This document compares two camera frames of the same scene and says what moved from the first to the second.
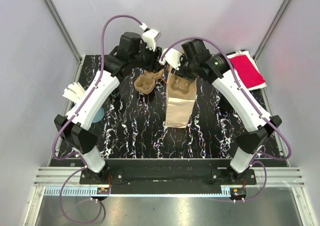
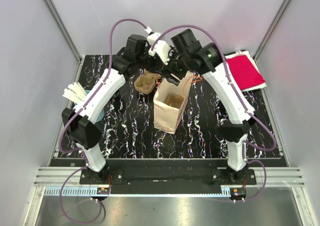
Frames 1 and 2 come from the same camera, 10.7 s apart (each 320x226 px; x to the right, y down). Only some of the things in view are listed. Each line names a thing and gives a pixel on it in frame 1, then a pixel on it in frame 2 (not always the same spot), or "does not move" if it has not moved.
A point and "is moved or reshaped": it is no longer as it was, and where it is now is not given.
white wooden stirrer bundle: (74, 92) does not move
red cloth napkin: (250, 76) does not move
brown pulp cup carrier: (145, 83) does not move
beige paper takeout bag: (181, 98) is moved or reshaped
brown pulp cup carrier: (178, 86) -> (174, 100)
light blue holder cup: (99, 115) does not move
